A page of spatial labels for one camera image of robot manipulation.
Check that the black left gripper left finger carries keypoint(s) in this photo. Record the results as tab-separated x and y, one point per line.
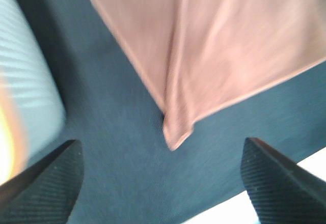
47	191

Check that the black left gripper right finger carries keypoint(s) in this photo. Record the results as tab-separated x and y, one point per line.
280	190

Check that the grey perforated laundry basket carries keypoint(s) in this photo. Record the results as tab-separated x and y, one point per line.
32	112

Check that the black table cloth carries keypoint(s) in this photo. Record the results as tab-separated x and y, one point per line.
130	174

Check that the brown towel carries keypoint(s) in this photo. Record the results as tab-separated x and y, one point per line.
197	57

